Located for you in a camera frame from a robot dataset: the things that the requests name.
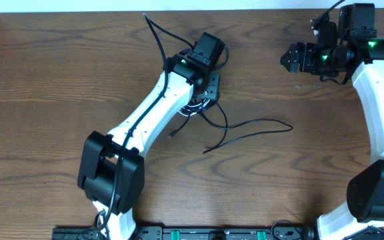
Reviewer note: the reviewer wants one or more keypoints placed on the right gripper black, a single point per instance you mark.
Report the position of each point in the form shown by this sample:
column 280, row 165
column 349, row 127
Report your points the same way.
column 295, row 50

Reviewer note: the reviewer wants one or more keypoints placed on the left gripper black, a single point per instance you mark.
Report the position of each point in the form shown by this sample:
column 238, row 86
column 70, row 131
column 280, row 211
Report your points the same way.
column 214, row 92

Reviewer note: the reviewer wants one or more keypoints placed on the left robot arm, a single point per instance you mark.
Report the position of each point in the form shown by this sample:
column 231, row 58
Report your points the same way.
column 111, row 172

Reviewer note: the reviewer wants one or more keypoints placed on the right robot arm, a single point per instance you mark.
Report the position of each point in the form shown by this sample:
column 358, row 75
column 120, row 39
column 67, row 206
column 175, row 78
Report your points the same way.
column 350, row 46

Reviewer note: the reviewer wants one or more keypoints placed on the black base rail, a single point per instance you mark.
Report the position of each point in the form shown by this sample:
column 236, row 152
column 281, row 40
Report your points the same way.
column 164, row 233

